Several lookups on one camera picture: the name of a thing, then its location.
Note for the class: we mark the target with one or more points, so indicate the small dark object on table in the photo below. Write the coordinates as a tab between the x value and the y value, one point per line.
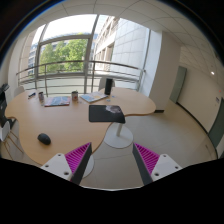
31	95

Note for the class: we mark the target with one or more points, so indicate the blue magazine right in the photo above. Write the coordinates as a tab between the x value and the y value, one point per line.
93	97

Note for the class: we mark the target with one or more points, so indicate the green door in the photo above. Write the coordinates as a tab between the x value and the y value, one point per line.
180	78

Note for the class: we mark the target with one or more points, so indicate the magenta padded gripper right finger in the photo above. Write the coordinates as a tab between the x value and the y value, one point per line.
153	166

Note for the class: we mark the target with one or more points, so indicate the white table pedestal base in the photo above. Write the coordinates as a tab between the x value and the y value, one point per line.
118	136

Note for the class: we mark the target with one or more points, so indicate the colourful magazine left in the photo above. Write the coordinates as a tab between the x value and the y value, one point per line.
57	101

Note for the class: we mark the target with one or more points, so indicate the white chair left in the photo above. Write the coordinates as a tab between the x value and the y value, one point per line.
5	135

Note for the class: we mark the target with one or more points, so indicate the metal window railing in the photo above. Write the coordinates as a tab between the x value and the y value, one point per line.
62	77

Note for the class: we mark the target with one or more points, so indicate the black mouse pad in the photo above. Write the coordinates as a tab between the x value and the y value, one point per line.
106	113

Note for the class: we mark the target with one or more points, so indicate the black computer mouse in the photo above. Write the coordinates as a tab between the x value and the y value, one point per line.
44	138

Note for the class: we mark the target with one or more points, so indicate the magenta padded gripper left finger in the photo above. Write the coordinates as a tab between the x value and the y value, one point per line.
70	166

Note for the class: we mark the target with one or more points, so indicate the grey cup left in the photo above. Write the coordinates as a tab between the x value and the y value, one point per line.
41	96

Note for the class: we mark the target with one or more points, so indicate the white chair behind table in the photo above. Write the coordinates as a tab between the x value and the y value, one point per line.
18	90

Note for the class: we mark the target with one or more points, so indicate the wooden curved table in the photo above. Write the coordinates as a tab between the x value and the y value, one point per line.
67	126

